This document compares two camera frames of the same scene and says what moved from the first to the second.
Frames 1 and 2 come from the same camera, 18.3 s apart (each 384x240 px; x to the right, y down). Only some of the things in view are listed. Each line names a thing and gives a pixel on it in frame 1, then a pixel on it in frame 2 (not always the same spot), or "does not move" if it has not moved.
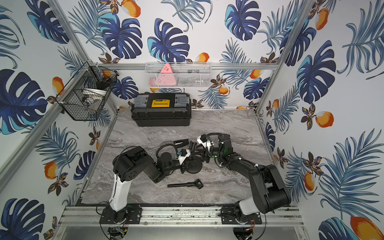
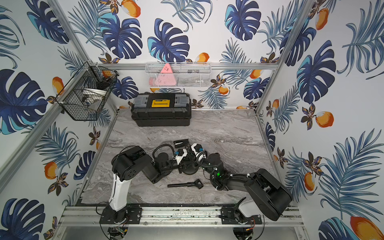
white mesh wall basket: x=185 y=75 does not move
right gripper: x=206 y=155 -> x=197 y=161
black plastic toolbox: x=162 y=109 does not move
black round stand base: x=193 y=166 does not move
